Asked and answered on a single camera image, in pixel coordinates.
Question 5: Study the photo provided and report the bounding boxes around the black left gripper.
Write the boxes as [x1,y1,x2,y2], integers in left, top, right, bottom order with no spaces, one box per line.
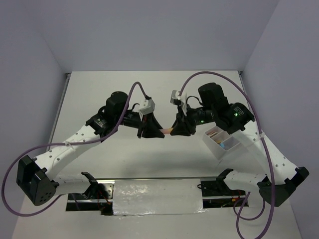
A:
[116,111,165,139]

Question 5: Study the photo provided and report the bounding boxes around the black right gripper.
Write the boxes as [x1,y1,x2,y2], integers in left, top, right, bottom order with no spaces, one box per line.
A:
[169,102,215,136]

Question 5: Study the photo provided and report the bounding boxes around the orange highlighter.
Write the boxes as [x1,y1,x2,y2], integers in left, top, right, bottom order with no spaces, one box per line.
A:
[160,127,173,134]

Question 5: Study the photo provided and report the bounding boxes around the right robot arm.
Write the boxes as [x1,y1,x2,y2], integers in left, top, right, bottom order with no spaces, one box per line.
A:
[170,83,309,207]

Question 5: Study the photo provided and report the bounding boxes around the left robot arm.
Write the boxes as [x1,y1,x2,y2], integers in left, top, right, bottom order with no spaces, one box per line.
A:
[16,91,164,206]

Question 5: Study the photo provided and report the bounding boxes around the white divided organizer tray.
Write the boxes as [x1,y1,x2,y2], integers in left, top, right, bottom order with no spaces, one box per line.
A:
[202,126,241,160]

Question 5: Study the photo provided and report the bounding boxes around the silver foil sheet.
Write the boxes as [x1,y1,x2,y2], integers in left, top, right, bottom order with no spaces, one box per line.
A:
[113,179,204,216]

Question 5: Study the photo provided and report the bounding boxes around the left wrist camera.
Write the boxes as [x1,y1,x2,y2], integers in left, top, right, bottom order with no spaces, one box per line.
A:
[139,99,155,116]

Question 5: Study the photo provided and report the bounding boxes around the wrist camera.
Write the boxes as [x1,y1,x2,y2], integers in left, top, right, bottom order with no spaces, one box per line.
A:
[170,90,187,116]
[139,99,155,116]

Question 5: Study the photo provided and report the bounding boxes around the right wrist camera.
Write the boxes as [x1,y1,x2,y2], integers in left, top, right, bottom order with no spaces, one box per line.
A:
[170,90,187,116]

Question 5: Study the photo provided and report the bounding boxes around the metal base rail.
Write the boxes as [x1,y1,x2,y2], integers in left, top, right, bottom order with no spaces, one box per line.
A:
[66,177,246,216]

